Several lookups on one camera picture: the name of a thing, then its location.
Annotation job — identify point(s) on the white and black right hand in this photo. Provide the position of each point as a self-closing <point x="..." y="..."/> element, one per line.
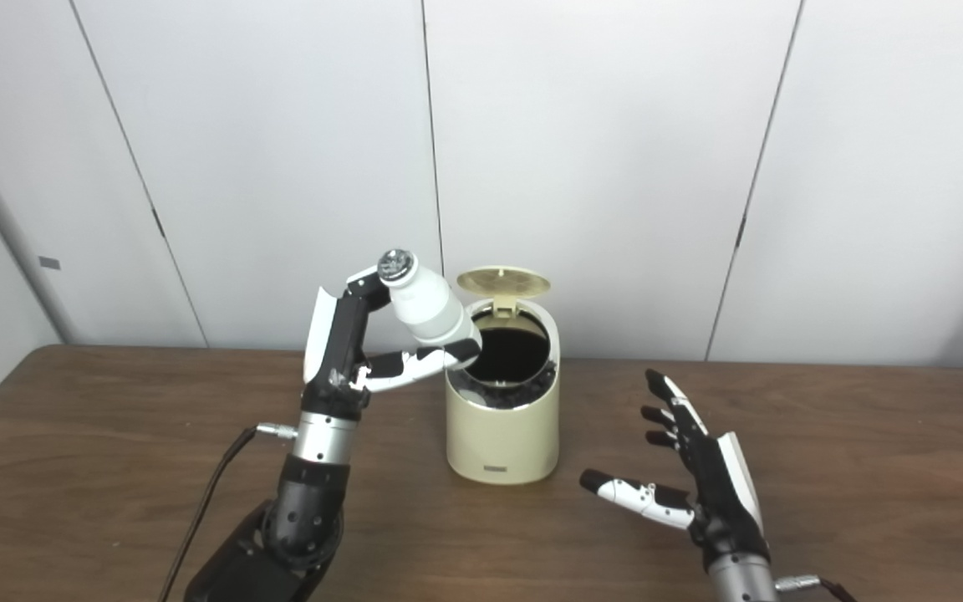
<point x="720" y="493"/>

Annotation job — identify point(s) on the round cream bin lid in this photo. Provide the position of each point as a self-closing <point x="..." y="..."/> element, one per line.
<point x="502" y="282"/>

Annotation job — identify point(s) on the small white plastic bottle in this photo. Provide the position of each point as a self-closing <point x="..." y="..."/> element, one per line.
<point x="431" y="309"/>

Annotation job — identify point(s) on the small grey wall label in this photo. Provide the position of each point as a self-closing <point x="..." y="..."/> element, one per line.
<point x="49" y="262"/>

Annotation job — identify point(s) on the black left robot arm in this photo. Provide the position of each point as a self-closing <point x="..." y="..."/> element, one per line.
<point x="306" y="502"/>

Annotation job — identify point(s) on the black bin liner bag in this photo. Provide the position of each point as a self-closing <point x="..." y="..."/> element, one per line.
<point x="515" y="359"/>

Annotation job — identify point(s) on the white and black left hand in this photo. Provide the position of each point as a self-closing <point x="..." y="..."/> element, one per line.
<point x="335" y="351"/>

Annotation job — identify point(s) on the cream-colored bin body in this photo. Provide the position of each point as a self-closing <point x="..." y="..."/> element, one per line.
<point x="502" y="443"/>

